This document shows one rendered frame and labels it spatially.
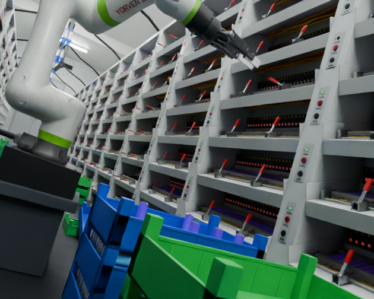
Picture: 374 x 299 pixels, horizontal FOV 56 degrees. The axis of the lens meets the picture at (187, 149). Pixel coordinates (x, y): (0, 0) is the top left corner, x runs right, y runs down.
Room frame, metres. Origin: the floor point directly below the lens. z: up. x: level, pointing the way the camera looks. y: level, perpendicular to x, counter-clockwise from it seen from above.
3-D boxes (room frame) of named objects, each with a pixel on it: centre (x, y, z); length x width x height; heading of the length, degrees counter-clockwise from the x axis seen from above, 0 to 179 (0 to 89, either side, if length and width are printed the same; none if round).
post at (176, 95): (2.37, 0.14, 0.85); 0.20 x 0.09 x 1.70; 115
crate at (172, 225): (0.71, -0.02, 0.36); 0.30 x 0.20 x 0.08; 114
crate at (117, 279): (0.71, -0.02, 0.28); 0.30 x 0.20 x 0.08; 114
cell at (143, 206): (0.74, 0.05, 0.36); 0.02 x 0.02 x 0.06
